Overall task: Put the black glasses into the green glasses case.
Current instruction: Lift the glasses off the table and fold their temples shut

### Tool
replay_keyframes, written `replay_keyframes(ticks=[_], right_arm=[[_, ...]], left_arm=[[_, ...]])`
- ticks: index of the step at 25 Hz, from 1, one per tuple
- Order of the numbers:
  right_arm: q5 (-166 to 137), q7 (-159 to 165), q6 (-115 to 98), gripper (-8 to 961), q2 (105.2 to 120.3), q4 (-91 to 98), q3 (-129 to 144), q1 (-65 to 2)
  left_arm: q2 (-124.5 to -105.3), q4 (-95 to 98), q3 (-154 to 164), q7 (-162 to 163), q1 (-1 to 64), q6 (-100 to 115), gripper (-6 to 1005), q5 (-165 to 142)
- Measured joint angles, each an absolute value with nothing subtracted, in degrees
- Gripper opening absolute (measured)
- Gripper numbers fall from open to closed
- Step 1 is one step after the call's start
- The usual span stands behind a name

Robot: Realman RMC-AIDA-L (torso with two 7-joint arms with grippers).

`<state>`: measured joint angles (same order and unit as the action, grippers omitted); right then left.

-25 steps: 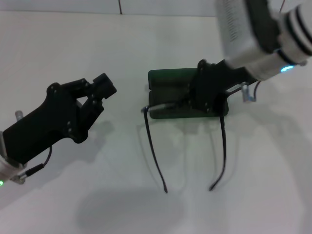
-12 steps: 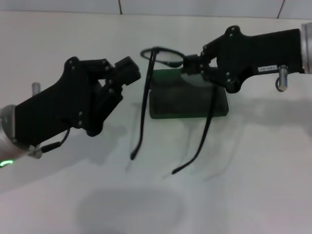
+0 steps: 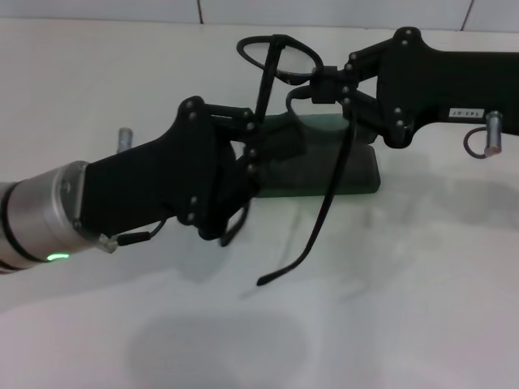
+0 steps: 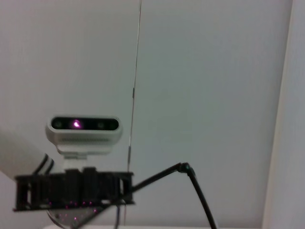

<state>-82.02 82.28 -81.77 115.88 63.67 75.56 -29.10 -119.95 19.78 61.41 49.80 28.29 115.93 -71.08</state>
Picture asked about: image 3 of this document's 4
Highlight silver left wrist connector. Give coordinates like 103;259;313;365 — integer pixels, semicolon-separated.
117;128;135;152

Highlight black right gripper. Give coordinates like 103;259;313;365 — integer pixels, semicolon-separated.
311;26;519;149

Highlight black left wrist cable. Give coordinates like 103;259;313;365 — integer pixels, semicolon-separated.
98;202;251;255

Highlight green glasses case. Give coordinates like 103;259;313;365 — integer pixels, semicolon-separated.
253;113;382;199

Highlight black glasses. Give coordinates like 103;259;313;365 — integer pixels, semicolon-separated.
236;34;358;287

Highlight right wrist cable silver plug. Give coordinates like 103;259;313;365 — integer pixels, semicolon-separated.
463;110;504;160

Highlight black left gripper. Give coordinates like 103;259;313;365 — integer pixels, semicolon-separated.
76;96;308;243

